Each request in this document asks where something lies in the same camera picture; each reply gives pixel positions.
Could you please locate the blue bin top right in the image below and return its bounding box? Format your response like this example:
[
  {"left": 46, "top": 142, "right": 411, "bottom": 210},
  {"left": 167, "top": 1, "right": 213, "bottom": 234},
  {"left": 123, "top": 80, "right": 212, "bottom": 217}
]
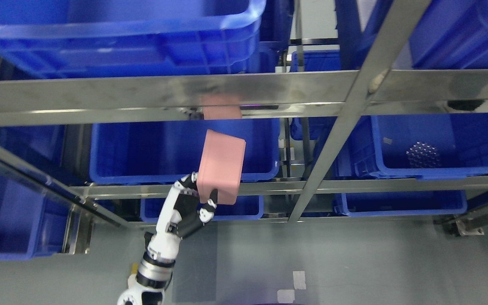
[{"left": 356, "top": 0, "right": 488, "bottom": 70}]

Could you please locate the pink plastic storage box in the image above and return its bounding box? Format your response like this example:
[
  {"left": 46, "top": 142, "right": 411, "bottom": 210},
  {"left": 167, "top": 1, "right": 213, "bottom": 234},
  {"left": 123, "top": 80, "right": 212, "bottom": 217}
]
[{"left": 197, "top": 129, "right": 246, "bottom": 206}]

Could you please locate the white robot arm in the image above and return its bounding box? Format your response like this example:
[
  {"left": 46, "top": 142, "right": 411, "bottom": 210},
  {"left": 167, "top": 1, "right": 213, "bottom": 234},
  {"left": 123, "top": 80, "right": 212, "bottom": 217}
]
[{"left": 116, "top": 250, "right": 176, "bottom": 305}]

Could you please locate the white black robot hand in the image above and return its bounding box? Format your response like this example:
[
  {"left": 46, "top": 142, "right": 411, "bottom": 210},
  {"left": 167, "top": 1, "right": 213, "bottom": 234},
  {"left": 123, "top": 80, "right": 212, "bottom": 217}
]
[{"left": 147, "top": 172, "right": 218, "bottom": 264}]

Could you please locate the steel shelf rack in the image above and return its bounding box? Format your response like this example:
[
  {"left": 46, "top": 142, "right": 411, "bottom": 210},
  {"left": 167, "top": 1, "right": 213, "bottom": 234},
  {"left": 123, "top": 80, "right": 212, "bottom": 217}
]
[{"left": 0, "top": 0, "right": 488, "bottom": 222}]

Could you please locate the blue bin middle shelf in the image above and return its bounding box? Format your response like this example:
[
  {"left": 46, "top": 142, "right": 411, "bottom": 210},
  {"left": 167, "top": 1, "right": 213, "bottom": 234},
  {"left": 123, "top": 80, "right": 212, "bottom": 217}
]
[{"left": 89, "top": 119, "right": 280, "bottom": 185}]

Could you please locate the blue bin bottom right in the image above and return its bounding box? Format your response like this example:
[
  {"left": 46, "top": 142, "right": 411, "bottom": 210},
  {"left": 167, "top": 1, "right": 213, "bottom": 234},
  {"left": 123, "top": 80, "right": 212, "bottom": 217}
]
[{"left": 333, "top": 190, "right": 468, "bottom": 217}]

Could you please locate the large blue bin top shelf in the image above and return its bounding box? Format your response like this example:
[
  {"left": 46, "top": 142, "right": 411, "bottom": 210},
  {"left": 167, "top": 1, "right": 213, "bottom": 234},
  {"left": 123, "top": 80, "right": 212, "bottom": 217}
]
[{"left": 0, "top": 0, "right": 266, "bottom": 79}]

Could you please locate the blue bin lower left shelf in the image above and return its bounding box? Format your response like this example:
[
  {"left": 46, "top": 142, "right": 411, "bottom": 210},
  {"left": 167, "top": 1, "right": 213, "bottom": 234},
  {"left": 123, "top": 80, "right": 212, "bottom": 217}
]
[{"left": 0, "top": 175, "right": 69, "bottom": 262}]

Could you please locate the blue bin bottom centre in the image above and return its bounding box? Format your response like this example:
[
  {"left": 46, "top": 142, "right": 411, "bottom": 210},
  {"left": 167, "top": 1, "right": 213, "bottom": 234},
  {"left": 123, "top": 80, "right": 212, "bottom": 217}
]
[{"left": 140, "top": 196, "right": 265, "bottom": 223}]

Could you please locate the blue bin right shelf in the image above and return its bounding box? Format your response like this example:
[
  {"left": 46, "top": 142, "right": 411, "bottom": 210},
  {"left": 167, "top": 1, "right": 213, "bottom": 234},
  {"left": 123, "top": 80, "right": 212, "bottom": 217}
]
[{"left": 332, "top": 113, "right": 488, "bottom": 180}]

